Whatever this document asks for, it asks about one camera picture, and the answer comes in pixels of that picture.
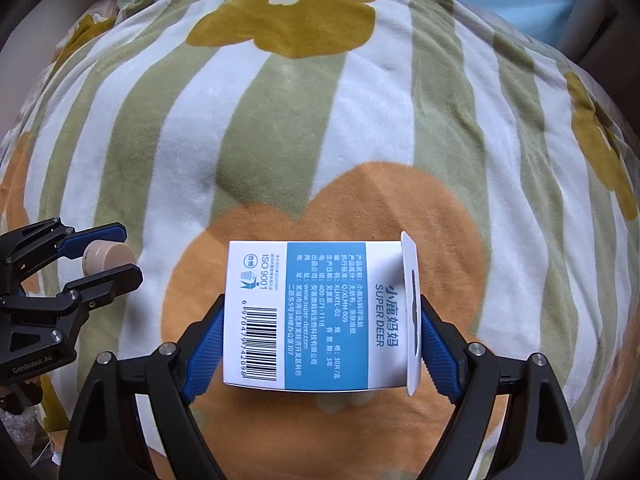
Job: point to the small round cosmetic jar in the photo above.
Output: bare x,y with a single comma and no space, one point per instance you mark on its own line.
107,257

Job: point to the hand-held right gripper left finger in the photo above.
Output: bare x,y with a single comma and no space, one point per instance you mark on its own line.
205,355

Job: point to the striped flower print blanket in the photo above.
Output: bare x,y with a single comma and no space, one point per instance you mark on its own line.
320,125

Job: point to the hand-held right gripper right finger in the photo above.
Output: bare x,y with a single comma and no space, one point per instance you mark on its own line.
442,355

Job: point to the person's left hand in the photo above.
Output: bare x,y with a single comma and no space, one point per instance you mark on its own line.
12,399

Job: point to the blue and white carton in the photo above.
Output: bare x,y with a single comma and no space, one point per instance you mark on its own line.
320,315

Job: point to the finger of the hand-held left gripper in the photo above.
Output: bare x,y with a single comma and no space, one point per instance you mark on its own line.
107,282
95,239

